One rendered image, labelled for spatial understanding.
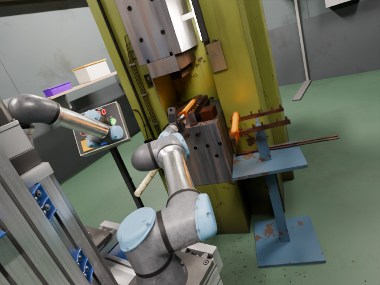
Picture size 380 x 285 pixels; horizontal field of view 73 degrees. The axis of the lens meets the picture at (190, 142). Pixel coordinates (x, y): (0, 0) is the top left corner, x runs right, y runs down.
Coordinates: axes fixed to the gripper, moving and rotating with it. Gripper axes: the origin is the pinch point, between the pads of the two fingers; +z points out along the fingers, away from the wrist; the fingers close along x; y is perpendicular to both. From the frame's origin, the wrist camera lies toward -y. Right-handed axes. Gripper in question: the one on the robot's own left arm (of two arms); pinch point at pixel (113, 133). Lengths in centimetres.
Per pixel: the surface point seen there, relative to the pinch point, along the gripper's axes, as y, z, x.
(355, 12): 116, 213, -366
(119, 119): 9.7, 5.8, -5.0
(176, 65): 22, -15, -52
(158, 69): 25.4, -11.2, -41.4
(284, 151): -49, -9, -95
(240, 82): 2, -5, -88
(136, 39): 45, -19, -35
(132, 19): 54, -25, -37
